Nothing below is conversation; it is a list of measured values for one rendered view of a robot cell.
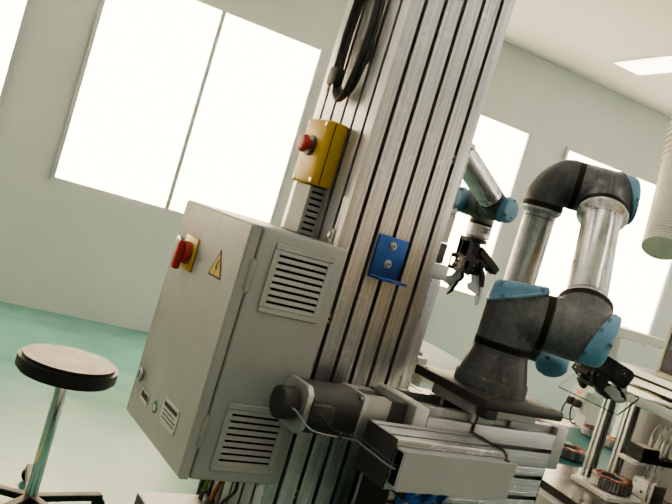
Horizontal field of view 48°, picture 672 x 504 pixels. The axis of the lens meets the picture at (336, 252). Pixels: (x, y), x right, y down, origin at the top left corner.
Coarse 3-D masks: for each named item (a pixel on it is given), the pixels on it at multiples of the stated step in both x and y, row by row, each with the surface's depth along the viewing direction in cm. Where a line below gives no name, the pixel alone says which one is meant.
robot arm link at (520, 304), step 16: (496, 288) 154; (512, 288) 151; (528, 288) 150; (544, 288) 152; (496, 304) 152; (512, 304) 151; (528, 304) 150; (544, 304) 151; (480, 320) 156; (496, 320) 152; (512, 320) 151; (528, 320) 150; (544, 320) 149; (496, 336) 151; (512, 336) 151; (528, 336) 151; (544, 336) 150
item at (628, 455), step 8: (624, 448) 216; (632, 448) 214; (640, 448) 211; (648, 448) 212; (624, 456) 212; (632, 456) 213; (640, 456) 210; (648, 456) 211; (656, 456) 212; (640, 464) 211; (648, 464) 219; (656, 464) 212; (664, 464) 213; (648, 472) 219; (656, 480) 215
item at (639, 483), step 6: (636, 480) 219; (642, 480) 217; (648, 480) 217; (636, 486) 218; (642, 486) 216; (654, 486) 213; (660, 486) 214; (636, 492) 218; (642, 492) 216; (654, 492) 213; (660, 492) 214; (642, 498) 215; (648, 498) 214; (654, 498) 213; (660, 498) 214
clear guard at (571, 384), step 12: (564, 384) 217; (576, 384) 214; (612, 384) 209; (588, 396) 207; (600, 396) 205; (636, 396) 199; (648, 396) 206; (660, 396) 216; (612, 408) 198; (624, 408) 196
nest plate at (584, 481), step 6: (576, 480) 213; (582, 480) 212; (588, 480) 214; (588, 486) 209; (594, 486) 209; (594, 492) 206; (600, 492) 205; (606, 492) 206; (606, 498) 202; (612, 498) 202; (618, 498) 204; (624, 498) 206; (630, 498) 208; (636, 498) 210
